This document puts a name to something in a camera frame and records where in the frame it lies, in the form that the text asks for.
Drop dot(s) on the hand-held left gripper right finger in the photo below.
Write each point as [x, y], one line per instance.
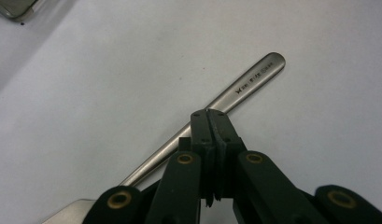
[227, 146]

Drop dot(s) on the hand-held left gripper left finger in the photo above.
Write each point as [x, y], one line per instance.
[202, 130]

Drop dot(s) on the translucent grey plastic bin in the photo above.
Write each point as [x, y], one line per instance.
[14, 7]

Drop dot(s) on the metal table knife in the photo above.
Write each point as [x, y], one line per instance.
[251, 81]

